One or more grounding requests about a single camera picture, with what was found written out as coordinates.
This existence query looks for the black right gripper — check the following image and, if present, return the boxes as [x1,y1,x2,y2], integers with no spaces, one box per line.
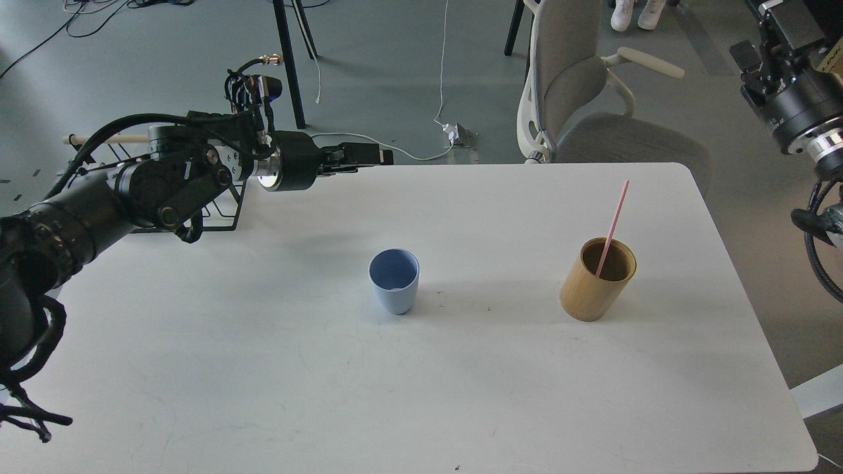
[730,1,841,155]

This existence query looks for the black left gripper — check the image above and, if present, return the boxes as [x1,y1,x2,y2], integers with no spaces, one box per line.
[256,131,394,192]

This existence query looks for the light blue cup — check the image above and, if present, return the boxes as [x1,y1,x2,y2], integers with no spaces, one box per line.
[368,248,420,315]

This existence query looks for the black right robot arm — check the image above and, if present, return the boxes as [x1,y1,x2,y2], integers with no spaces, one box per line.
[730,1,842,300]

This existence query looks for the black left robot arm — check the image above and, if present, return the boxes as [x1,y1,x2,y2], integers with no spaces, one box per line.
[1,110,393,443]

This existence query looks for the cardboard box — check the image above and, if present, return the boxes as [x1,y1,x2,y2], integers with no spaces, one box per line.
[814,50,843,78]

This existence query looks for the black table leg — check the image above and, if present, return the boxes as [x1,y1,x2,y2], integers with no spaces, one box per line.
[270,1,319,130]

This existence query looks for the white shoes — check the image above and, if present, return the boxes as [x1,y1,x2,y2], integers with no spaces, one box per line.
[611,0,670,33]

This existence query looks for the grey office chair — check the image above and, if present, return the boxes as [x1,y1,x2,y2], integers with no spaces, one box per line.
[516,1,713,193]

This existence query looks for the bamboo cylinder holder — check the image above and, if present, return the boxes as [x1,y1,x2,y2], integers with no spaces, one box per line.
[559,238,638,322]

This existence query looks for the white cable on floor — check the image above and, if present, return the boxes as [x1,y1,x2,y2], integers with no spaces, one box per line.
[310,0,456,163]

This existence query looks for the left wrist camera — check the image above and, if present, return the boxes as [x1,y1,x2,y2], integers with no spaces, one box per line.
[224,54,283,127]

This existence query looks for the black wire cup rack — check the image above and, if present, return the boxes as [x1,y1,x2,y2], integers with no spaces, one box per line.
[81,133,247,232]

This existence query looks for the black floor cables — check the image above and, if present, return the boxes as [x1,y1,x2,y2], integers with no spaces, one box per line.
[0,0,198,78]

